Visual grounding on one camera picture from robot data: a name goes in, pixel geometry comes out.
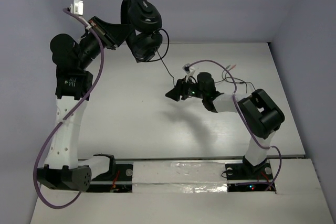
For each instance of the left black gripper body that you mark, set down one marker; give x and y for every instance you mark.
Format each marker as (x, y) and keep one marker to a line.
(103, 34)

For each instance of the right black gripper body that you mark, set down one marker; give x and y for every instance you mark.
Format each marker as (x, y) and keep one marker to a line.
(189, 89)

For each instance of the black headphones with cable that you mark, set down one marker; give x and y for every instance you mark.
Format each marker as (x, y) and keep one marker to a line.
(147, 40)

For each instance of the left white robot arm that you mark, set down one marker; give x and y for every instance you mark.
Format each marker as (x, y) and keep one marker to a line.
(61, 169)

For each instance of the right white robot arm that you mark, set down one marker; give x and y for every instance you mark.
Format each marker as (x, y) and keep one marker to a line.
(260, 115)

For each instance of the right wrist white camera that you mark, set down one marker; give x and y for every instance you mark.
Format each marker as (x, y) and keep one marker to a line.
(189, 70)

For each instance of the wrist white camera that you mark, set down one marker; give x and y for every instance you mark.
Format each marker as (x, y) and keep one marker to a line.
(189, 70)
(76, 7)

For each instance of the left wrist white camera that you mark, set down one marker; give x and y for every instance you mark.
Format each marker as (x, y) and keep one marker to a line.
(76, 7)

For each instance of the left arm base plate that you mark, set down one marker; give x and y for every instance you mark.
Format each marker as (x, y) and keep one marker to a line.
(120, 182)

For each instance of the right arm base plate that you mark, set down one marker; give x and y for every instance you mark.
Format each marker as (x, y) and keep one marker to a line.
(249, 179)

